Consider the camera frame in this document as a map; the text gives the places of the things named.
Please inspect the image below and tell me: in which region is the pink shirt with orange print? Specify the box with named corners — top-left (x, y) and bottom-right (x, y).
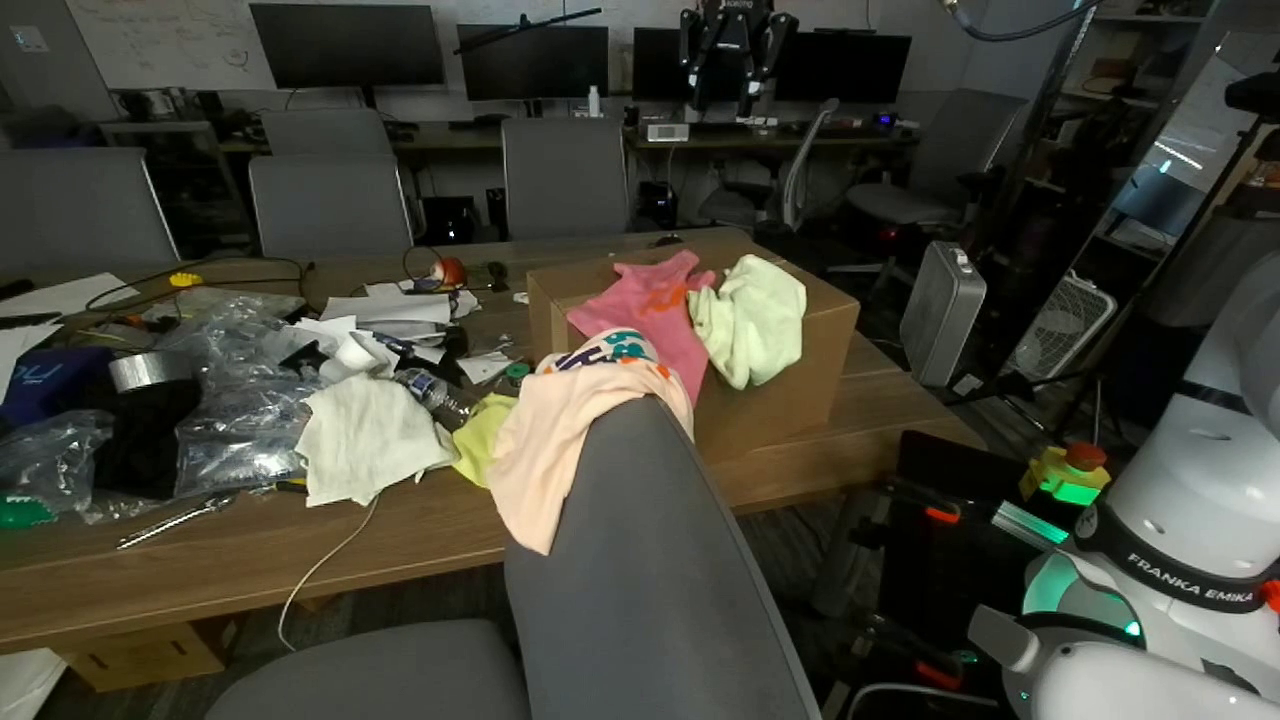
top-left (569, 252), bottom-right (716, 402)

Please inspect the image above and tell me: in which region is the peach shirt with print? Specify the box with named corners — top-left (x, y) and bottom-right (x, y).
top-left (488, 328), bottom-right (692, 555)

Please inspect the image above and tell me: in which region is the light green towel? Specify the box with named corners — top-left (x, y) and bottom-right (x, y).
top-left (690, 252), bottom-right (808, 390)

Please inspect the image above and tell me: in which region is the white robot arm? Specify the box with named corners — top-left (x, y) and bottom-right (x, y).
top-left (970, 252), bottom-right (1280, 720)

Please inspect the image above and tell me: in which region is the brown cardboard box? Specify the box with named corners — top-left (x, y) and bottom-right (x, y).
top-left (530, 234), bottom-right (861, 456)

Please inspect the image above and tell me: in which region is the grey chair behind table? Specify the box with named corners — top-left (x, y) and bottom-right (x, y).
top-left (502, 118), bottom-right (630, 241)
top-left (248, 155), bottom-right (411, 259)

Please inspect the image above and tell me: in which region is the yellow-green cloth on table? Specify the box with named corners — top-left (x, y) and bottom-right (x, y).
top-left (453, 391), bottom-right (518, 488)

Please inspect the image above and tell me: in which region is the white cloth on table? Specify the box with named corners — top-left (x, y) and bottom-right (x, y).
top-left (298, 378), bottom-right (453, 510)

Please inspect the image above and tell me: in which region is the black computer monitor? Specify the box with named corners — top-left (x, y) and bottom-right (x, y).
top-left (253, 5), bottom-right (443, 90)
top-left (457, 24), bottom-right (610, 102)

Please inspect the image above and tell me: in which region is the clear plastic bag pile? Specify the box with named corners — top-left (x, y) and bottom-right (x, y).
top-left (0, 297), bottom-right (313, 530)

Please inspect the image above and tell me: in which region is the silver duct tape roll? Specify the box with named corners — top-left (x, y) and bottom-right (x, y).
top-left (110, 353), bottom-right (201, 391)

